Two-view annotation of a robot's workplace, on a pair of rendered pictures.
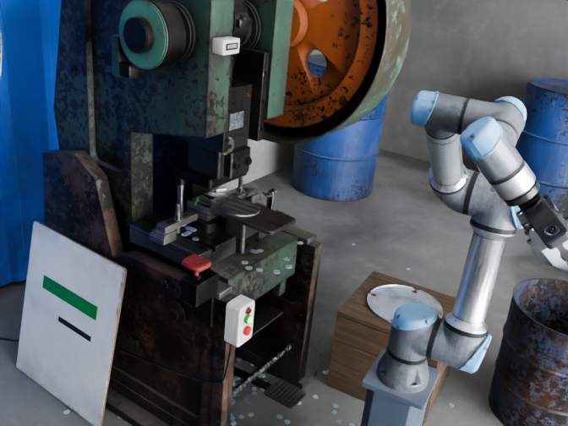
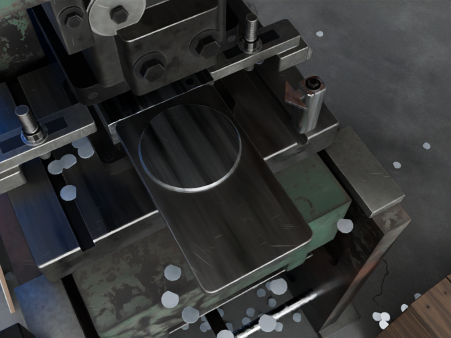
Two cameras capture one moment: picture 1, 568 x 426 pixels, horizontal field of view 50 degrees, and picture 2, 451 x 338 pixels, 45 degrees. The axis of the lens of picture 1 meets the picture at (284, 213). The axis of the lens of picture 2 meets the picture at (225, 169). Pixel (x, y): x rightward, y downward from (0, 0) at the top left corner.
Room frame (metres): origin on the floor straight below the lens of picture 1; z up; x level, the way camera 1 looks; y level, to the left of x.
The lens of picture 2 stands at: (1.52, -0.06, 1.34)
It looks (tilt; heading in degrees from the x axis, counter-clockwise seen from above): 60 degrees down; 28
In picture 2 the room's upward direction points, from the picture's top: 1 degrees clockwise
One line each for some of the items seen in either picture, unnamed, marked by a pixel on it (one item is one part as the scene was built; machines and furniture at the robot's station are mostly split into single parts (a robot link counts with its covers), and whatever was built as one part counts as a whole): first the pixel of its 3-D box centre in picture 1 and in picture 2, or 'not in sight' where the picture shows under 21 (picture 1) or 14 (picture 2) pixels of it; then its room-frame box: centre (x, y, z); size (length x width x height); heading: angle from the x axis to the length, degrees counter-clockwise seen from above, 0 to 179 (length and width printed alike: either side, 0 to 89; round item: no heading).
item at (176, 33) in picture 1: (154, 39); not in sight; (1.68, 0.39, 1.31); 0.22 x 0.12 x 0.22; 58
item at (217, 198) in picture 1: (211, 204); (149, 88); (1.88, 0.24, 0.76); 0.15 x 0.09 x 0.05; 148
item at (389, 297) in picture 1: (404, 304); not in sight; (2.02, -0.50, 0.35); 0.29 x 0.29 x 0.01
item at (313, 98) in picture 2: (271, 201); (308, 104); (1.96, 0.05, 0.75); 0.03 x 0.03 x 0.10; 58
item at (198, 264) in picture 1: (196, 272); not in sight; (1.48, 0.23, 0.72); 0.07 x 0.06 x 0.08; 58
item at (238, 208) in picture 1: (251, 231); (209, 200); (1.79, 0.10, 0.72); 0.25 x 0.14 x 0.14; 58
